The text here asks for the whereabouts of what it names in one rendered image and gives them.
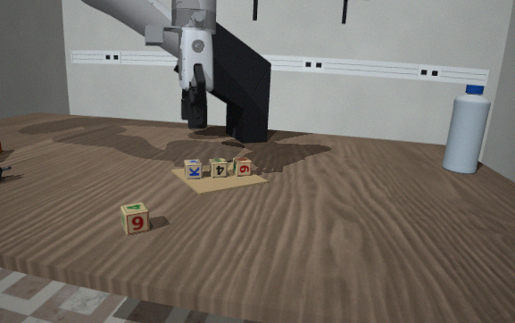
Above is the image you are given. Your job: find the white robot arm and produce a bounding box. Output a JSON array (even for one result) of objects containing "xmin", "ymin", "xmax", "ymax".
[{"xmin": 81, "ymin": 0, "xmax": 217, "ymax": 65}]

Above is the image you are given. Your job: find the beige toy block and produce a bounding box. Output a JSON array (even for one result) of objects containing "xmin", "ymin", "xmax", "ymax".
[{"xmin": 233, "ymin": 157, "xmax": 252, "ymax": 177}]

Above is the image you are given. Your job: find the beige letter block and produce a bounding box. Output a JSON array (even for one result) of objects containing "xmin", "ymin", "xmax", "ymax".
[{"xmin": 184, "ymin": 160, "xmax": 203, "ymax": 179}]

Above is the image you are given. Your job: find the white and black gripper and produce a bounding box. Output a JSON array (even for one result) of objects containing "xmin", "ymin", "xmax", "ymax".
[{"xmin": 171, "ymin": 27, "xmax": 216, "ymax": 129}]

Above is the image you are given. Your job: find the tan flat mat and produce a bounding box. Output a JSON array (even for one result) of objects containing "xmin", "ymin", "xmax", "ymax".
[{"xmin": 171, "ymin": 162, "xmax": 268, "ymax": 195}]

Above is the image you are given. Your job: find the wooden toy block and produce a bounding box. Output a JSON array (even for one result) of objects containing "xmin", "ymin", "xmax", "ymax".
[
  {"xmin": 209, "ymin": 158, "xmax": 228, "ymax": 178},
  {"xmin": 120, "ymin": 203, "xmax": 150, "ymax": 235}
]

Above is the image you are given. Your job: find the white plastic bottle with blue cap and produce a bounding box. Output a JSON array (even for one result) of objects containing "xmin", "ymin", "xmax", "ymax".
[{"xmin": 442, "ymin": 85, "xmax": 491, "ymax": 174}]

